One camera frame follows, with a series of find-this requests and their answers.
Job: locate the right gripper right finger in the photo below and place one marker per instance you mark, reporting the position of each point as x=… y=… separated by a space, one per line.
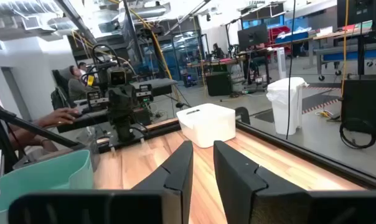
x=269 y=205

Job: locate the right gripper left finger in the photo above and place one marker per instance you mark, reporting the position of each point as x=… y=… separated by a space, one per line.
x=113 y=208

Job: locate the teal plastic bin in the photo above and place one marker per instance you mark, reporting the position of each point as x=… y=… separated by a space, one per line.
x=35 y=174

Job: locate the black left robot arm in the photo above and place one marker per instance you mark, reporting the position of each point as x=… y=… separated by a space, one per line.
x=124 y=132

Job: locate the person's forearm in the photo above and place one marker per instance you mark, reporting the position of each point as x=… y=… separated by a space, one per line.
x=26 y=137

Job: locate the person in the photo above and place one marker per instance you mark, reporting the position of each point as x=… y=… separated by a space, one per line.
x=82 y=67
x=218 y=51
x=77 y=88

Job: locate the person's hand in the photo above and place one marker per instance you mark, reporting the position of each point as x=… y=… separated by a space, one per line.
x=60 y=116

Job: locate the black office chair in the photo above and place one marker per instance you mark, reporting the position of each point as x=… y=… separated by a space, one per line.
x=58 y=84

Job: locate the white plastic bin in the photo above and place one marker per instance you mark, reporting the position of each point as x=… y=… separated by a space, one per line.
x=206 y=124

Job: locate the black support beam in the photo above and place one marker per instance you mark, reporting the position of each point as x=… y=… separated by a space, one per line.
x=35 y=129

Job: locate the black box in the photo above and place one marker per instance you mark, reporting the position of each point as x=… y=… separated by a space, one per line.
x=219 y=84

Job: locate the white bagged trash bin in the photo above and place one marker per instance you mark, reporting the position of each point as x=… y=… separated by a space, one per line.
x=284 y=105

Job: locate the orange-striped black floor mat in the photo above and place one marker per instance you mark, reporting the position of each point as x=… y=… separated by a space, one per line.
x=315 y=99

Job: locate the black cabinet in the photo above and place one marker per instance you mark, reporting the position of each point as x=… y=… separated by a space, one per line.
x=365 y=105

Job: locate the white tower fan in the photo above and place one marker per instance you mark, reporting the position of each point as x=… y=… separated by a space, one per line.
x=281 y=62

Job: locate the black desk monitor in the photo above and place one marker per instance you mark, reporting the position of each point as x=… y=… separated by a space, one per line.
x=253 y=37

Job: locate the red storage bin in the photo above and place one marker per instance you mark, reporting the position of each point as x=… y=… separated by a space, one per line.
x=278 y=32

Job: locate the grey workbench blue panel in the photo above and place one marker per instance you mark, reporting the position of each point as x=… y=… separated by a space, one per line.
x=346 y=49

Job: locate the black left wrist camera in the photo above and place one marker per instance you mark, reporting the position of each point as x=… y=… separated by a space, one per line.
x=117 y=77

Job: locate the black frame clamp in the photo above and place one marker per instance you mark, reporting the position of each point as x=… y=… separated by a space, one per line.
x=242 y=115

